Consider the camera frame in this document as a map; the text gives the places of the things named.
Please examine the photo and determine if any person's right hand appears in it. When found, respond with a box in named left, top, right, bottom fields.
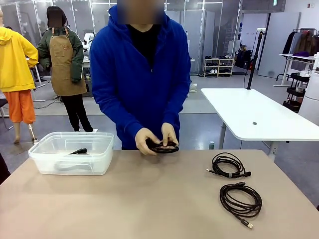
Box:
left=135, top=127, right=162, bottom=156

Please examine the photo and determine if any person's left hand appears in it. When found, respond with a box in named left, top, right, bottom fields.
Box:
left=161, top=122, right=179, bottom=147

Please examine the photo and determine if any black power cable with tie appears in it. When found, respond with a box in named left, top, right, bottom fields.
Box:
left=67, top=147, right=89, bottom=156

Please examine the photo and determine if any black USB cable angled plug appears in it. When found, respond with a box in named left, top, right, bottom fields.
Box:
left=206, top=152, right=252, bottom=179

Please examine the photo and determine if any long black USB cable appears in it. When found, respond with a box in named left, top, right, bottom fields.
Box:
left=219, top=181, right=263, bottom=230

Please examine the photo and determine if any person's left forearm blue sleeve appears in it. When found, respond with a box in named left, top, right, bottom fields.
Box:
left=159, top=89, right=186, bottom=130

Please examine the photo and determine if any person's right forearm blue sleeve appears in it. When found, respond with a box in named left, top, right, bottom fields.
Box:
left=98, top=99, right=145, bottom=140

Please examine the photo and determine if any clear plastic storage container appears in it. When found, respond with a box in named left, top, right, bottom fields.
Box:
left=28, top=131, right=116, bottom=176

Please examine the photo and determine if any person in blue hoodie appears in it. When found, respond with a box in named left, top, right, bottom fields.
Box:
left=89, top=0, right=192, bottom=150

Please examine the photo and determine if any wooden shoe rack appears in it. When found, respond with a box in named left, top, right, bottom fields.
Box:
left=203, top=57, right=235, bottom=78

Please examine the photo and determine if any white side table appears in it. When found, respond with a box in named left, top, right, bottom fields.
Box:
left=200, top=88, right=319, bottom=162

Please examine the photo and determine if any black bags pile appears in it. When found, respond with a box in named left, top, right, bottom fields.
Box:
left=235, top=49, right=255, bottom=70

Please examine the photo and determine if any person in brown apron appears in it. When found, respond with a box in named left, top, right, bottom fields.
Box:
left=37, top=6, right=94, bottom=132

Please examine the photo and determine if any black tripod pole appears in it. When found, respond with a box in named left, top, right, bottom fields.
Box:
left=246, top=28, right=266, bottom=90

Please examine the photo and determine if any black trolley cart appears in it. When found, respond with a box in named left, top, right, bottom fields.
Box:
left=283, top=72, right=311, bottom=113

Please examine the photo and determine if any white cylindrical column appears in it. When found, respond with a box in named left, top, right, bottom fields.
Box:
left=298, top=71, right=319, bottom=119

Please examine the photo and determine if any white background desk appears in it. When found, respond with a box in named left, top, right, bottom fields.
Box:
left=273, top=52, right=319, bottom=87

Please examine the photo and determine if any person in yellow hoodie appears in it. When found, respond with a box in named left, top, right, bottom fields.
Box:
left=0, top=9, right=39, bottom=144

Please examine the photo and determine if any clothes rack with coats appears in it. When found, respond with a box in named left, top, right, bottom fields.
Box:
left=283, top=27, right=319, bottom=56

